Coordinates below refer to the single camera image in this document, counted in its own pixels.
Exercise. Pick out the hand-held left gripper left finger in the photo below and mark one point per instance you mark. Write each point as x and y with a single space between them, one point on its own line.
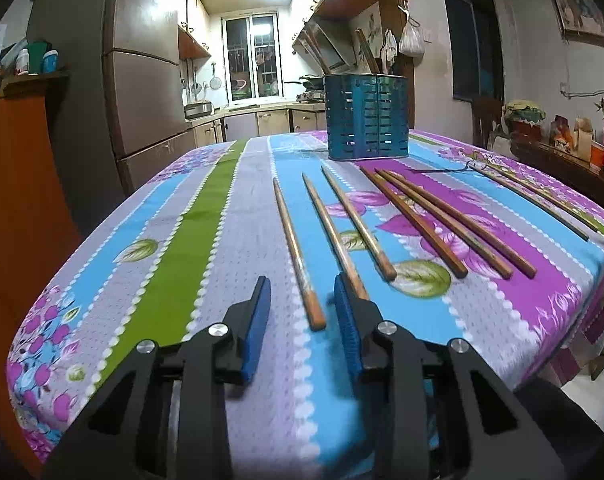
254 332

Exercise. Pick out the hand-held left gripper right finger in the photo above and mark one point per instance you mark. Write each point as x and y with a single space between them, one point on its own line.
349 325

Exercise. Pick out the light wooden chopstick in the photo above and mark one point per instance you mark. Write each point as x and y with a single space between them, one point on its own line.
332 232
356 220
294 250

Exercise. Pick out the dark wooden chopstick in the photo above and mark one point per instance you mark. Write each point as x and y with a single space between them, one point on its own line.
411 220
470 230
451 230

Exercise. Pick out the blue slotted utensil holder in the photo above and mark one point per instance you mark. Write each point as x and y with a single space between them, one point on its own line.
366 120

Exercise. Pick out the thin patterned chopstick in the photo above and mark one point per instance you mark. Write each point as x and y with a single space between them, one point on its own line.
531 203
546 199

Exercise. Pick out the bundle of chopsticks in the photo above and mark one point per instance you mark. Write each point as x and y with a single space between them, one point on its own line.
319 57

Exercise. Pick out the floral striped tablecloth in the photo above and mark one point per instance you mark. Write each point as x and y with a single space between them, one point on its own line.
232 240

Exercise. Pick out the kitchen base cabinets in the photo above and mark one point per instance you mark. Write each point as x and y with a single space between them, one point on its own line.
272 122

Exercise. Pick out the silver countertop appliance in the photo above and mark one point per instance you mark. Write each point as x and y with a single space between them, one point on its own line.
198 110

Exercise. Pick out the wooden chair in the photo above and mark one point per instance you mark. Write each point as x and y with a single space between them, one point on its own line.
486 120

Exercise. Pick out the black wok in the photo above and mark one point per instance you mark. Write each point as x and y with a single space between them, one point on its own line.
307 81

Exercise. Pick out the grey refrigerator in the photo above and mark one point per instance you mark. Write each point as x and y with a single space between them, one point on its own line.
142 110

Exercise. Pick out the dark wooden sideboard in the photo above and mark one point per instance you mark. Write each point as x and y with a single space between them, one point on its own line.
556 160

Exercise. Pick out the potted flowers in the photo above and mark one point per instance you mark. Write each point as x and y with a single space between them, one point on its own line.
524 112

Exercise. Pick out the kitchen window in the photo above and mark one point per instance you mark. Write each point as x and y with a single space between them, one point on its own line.
252 55

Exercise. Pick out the orange wooden cabinet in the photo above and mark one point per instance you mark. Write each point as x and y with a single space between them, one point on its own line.
17 185

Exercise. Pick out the hanging cloth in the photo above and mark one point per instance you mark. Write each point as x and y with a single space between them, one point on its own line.
389 45

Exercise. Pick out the range hood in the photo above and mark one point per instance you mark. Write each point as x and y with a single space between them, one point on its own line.
327 42

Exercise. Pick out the hanging white plastic bag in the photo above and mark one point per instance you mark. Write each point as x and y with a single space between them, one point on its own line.
411 37

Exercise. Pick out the dark room window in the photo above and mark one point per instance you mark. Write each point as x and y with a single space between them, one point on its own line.
469 35

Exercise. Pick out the green cup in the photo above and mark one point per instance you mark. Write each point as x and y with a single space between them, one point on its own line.
38 55

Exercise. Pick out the framed wall picture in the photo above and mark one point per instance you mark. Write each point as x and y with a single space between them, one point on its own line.
580 12

